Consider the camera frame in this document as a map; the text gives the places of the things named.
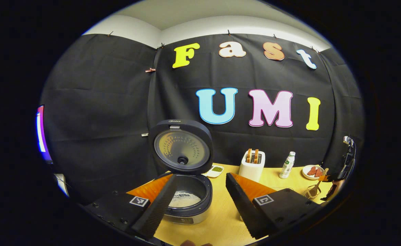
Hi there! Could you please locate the white panel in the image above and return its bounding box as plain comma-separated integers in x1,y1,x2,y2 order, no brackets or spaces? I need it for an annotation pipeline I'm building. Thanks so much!
54,174,69,197

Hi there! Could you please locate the black backdrop cloth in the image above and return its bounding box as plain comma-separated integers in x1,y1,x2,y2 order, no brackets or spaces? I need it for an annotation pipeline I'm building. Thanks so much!
40,33,365,205

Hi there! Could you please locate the small white plate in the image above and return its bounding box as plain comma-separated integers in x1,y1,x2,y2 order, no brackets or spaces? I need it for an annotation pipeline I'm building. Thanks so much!
302,165,325,180

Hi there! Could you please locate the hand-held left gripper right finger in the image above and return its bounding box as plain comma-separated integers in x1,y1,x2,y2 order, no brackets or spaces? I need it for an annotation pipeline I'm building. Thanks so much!
225,172,320,240

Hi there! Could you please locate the white bottle with green label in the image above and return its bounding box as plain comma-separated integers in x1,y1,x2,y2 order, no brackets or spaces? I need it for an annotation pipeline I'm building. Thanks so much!
279,151,295,179

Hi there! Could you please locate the white divided dish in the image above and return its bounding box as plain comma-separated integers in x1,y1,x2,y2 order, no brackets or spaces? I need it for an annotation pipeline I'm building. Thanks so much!
204,165,224,178

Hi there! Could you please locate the black rice cooker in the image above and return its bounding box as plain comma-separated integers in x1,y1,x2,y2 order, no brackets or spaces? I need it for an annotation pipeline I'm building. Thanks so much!
148,119,214,225

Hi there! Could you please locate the white toaster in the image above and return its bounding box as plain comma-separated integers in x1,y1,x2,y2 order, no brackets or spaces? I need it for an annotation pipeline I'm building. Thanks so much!
239,150,266,182

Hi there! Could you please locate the wooden spoon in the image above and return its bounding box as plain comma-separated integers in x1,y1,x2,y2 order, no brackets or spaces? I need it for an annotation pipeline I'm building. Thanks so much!
312,168,329,197

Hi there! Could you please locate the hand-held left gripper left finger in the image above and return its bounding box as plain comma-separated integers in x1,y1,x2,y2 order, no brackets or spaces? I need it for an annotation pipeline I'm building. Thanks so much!
84,174,178,240

